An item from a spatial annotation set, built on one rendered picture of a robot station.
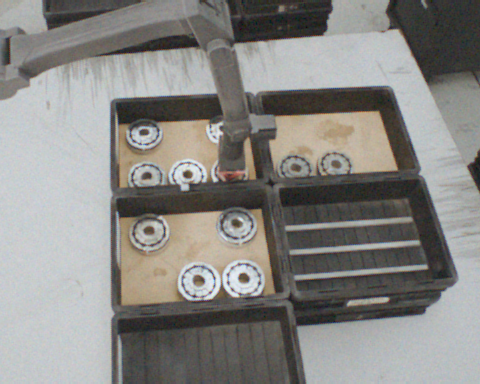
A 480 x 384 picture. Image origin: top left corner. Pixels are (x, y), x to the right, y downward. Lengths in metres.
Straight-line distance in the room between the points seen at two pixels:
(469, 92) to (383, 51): 1.09
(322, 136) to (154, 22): 0.88
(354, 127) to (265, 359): 0.72
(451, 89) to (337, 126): 1.49
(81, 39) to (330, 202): 0.87
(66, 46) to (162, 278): 0.69
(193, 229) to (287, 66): 0.77
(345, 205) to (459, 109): 1.58
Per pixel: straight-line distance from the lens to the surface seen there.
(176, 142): 1.67
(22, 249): 1.70
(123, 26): 0.97
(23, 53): 1.03
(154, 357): 1.42
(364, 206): 1.64
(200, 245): 1.51
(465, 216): 1.88
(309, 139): 1.71
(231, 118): 1.29
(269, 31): 2.63
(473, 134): 3.04
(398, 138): 1.71
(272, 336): 1.44
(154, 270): 1.48
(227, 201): 1.52
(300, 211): 1.58
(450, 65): 3.02
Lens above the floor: 2.19
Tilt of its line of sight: 55 degrees down
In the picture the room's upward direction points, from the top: 4 degrees clockwise
